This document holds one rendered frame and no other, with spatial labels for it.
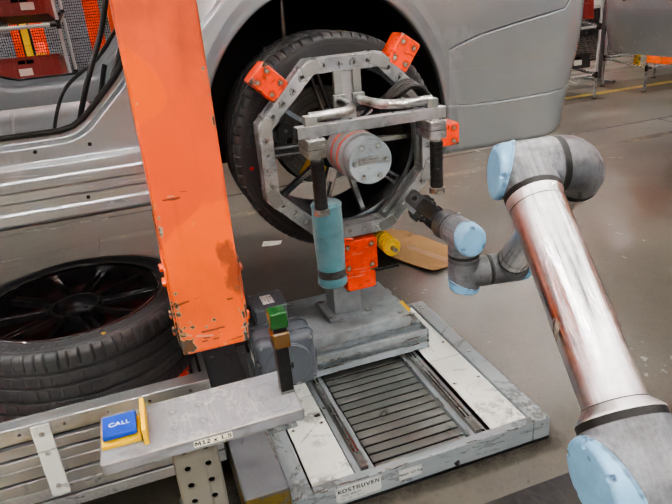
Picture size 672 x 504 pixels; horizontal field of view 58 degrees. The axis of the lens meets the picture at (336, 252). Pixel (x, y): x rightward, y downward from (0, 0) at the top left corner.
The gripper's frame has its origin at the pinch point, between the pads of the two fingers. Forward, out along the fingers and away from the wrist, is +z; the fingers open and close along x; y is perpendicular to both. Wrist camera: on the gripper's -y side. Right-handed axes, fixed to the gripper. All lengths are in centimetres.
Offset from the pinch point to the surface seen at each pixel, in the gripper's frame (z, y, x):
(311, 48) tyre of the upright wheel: 2, -55, 16
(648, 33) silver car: 119, 130, 169
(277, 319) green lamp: -58, -43, -42
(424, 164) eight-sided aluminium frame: -6.2, -7.6, 11.1
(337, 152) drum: -12.9, -36.2, -3.3
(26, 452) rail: -34, -63, -108
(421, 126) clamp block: -23.0, -25.4, 15.9
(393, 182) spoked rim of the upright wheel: 4.3, -6.6, 1.5
